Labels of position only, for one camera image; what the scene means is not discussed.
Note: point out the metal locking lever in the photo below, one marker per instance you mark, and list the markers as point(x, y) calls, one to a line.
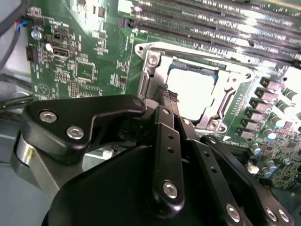
point(141, 86)

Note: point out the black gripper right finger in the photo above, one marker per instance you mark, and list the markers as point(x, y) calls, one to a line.
point(203, 146)

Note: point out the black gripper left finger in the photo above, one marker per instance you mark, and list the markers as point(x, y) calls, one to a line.
point(70, 110)

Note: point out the metal socket cover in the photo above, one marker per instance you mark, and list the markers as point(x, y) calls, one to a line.
point(231, 79)

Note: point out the silver CPU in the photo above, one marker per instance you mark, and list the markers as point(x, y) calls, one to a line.
point(192, 94)

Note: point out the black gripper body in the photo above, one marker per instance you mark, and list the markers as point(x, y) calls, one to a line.
point(105, 193)

